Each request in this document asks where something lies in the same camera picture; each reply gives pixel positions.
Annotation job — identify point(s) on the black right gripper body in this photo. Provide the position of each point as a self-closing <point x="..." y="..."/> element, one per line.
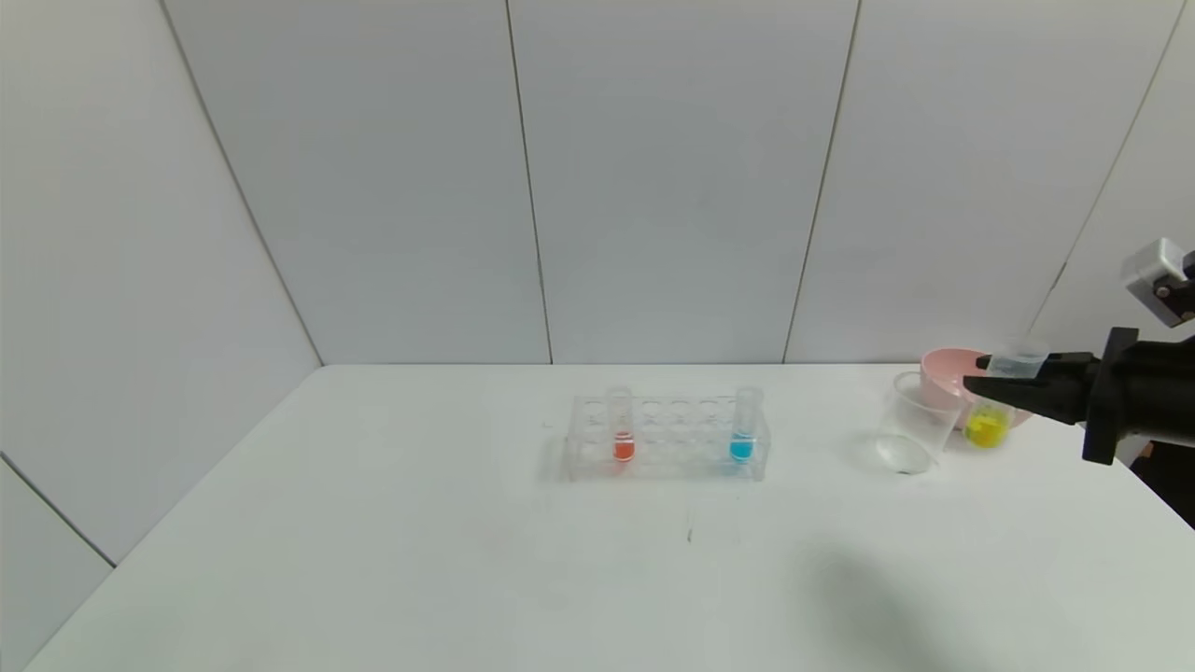
<point x="1110" y="396"/>

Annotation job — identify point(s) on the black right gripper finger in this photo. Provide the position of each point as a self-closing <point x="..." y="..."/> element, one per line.
<point x="1069" y="362"/>
<point x="1036" y="399"/>

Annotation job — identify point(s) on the test tube with yellow pigment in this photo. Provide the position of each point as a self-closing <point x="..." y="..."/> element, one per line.
<point x="988" y="427"/>

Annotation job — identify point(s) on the test tube with blue pigment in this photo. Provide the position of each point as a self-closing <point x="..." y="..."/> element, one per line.
<point x="742" y="446"/>

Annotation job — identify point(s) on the clear plastic test tube rack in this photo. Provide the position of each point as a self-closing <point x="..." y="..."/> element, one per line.
<point x="672" y="448"/>

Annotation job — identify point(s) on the test tube with red pigment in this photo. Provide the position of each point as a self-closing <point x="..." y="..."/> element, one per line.
<point x="623" y="446"/>

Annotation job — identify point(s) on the pink bowl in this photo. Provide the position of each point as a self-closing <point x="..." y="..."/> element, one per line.
<point x="943" y="373"/>

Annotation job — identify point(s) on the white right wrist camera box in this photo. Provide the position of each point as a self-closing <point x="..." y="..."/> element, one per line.
<point x="1158" y="280"/>

